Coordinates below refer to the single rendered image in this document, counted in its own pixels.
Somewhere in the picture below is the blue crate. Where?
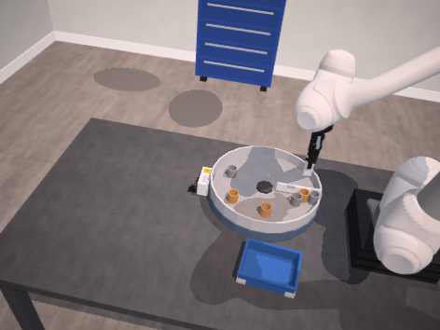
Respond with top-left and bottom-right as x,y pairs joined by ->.
236,238 -> 303,298

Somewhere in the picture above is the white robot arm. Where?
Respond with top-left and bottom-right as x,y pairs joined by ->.
294,46 -> 440,274

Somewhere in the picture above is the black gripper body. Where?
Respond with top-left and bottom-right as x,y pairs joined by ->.
313,124 -> 334,144

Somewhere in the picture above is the grey metal bushing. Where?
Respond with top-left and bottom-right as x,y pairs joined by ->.
308,190 -> 320,205
290,192 -> 303,207
227,165 -> 238,178

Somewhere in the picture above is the bronze bushing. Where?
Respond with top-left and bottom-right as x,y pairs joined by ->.
227,189 -> 239,204
259,202 -> 271,218
298,188 -> 309,203

